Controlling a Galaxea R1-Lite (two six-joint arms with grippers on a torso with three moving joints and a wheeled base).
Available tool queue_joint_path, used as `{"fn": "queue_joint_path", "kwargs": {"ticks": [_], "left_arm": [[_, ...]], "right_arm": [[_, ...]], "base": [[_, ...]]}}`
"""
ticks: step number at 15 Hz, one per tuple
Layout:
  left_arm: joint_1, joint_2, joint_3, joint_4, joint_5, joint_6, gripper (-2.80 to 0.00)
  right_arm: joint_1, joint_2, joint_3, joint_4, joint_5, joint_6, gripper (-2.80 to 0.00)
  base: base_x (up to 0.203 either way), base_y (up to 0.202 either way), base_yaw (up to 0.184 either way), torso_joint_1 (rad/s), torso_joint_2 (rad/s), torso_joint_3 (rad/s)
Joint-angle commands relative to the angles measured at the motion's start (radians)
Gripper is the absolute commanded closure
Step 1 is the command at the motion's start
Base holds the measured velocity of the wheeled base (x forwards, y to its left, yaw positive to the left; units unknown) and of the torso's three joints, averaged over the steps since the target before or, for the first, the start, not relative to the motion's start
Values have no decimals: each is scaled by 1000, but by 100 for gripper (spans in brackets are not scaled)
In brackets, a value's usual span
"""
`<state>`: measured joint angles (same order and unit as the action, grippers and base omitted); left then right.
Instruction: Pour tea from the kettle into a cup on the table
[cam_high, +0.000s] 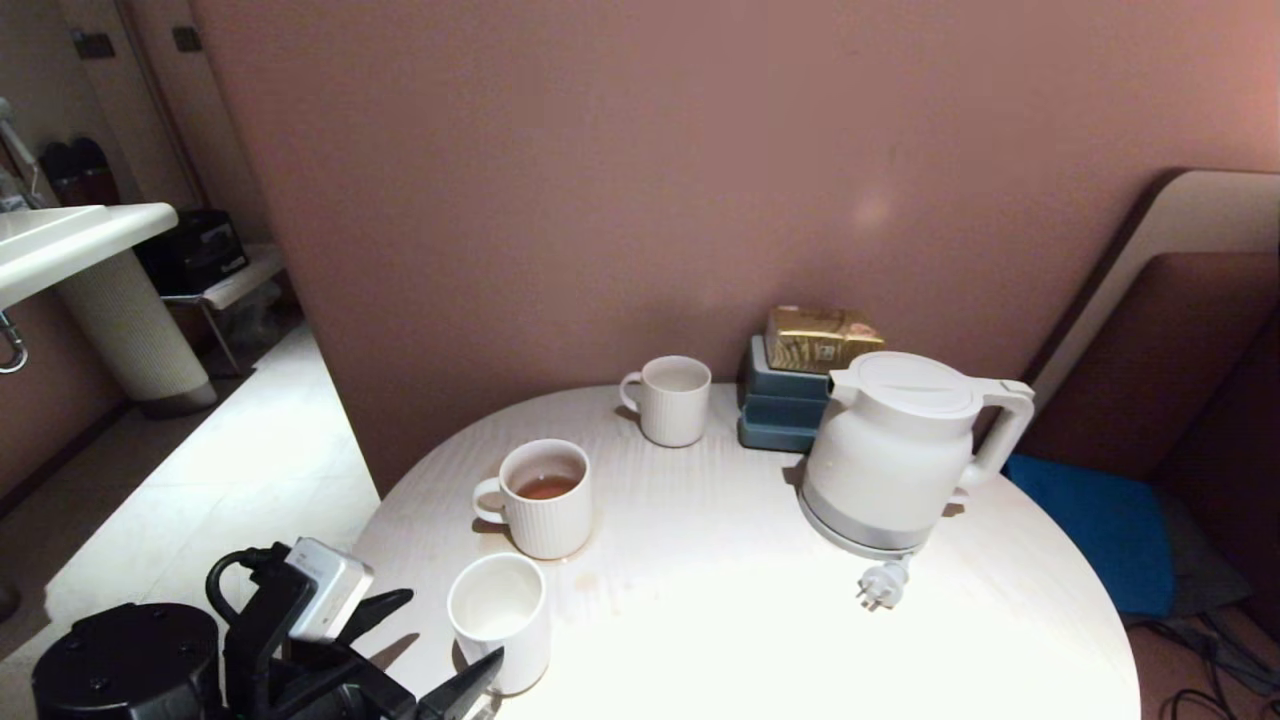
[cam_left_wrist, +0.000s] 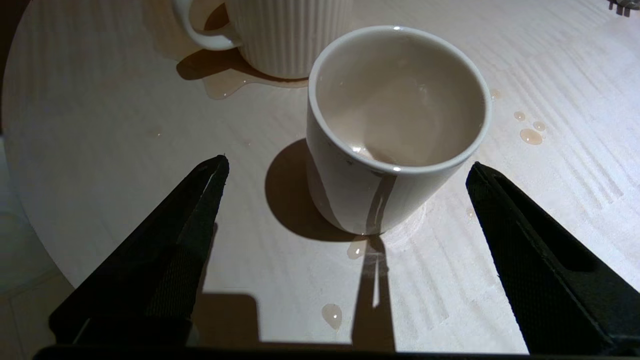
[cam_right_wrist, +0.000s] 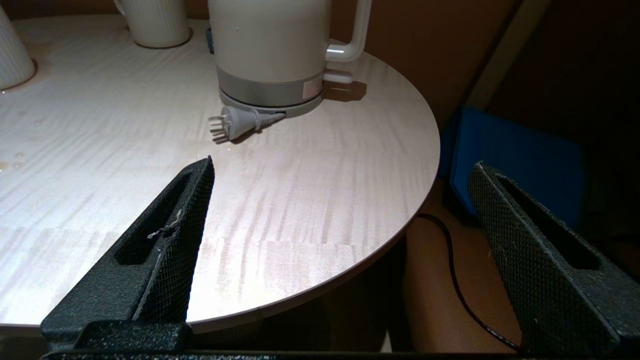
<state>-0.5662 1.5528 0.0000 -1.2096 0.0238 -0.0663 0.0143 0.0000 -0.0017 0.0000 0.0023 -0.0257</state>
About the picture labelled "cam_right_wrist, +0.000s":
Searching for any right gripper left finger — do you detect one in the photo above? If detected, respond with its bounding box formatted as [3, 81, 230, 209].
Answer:
[41, 155, 216, 351]

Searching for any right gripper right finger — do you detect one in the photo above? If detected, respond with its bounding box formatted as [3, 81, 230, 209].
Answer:
[468, 161, 640, 356]

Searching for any grey kettle base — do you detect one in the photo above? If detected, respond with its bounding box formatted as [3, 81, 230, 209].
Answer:
[219, 89, 325, 119]

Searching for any white electric kettle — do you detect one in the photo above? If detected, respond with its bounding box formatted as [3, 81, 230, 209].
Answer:
[207, 0, 373, 108]

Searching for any white ribbed cup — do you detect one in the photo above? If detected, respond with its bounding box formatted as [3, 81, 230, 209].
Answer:
[0, 6, 37, 91]
[113, 0, 192, 49]

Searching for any round wooden table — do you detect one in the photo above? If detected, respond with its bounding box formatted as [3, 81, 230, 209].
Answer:
[0, 14, 442, 335]

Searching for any blue box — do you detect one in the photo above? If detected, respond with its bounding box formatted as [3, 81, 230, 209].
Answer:
[440, 106, 585, 230]

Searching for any grey power plug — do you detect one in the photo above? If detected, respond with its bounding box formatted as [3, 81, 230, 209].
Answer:
[208, 106, 287, 142]

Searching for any black cable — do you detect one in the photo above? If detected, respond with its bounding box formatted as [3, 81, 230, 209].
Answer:
[416, 213, 523, 352]

